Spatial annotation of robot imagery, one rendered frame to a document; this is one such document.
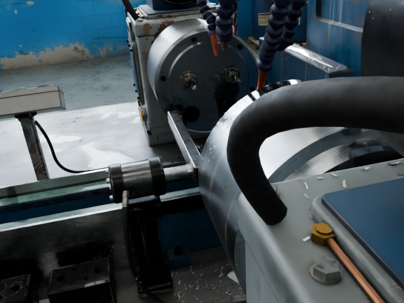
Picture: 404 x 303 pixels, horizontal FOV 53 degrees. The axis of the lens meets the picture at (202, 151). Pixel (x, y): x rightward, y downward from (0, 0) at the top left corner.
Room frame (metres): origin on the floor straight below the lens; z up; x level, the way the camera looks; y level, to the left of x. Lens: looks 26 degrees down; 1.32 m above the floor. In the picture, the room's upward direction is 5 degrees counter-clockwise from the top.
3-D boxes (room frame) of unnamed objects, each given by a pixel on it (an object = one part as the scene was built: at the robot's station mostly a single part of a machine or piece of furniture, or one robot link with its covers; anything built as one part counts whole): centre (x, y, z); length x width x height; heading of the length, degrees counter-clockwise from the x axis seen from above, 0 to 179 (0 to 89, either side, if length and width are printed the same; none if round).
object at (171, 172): (0.55, 0.05, 1.01); 0.08 x 0.02 x 0.02; 102
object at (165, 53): (1.06, 0.00, 1.04); 0.37 x 0.25 x 0.25; 12
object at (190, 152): (0.66, 0.03, 1.01); 0.26 x 0.04 x 0.03; 12
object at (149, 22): (1.30, 0.05, 0.99); 0.35 x 0.31 x 0.37; 12
